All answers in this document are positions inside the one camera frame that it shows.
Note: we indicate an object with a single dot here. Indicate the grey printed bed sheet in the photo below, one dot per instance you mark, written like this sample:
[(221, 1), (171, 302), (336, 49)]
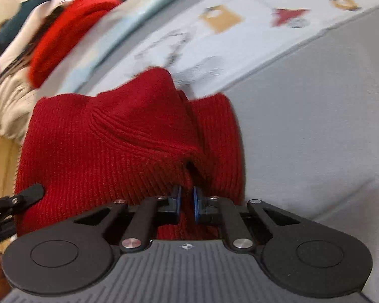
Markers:
[(302, 78)]

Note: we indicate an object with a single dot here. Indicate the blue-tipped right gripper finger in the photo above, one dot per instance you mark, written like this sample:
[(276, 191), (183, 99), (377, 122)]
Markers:
[(12, 205)]

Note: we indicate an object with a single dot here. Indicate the dark red knit sweater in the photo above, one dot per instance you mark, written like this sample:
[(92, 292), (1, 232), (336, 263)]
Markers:
[(140, 140)]

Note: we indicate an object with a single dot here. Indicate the bright red folded garment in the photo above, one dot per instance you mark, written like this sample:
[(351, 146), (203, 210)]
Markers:
[(64, 34)]

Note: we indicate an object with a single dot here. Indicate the wooden bed frame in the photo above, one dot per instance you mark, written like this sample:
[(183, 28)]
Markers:
[(9, 157)]

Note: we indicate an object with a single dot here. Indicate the beige folded blanket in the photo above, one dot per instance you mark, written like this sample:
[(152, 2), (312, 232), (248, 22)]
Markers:
[(17, 100)]

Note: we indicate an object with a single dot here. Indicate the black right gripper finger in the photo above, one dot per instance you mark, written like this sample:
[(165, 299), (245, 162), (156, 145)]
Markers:
[(299, 255), (73, 254)]

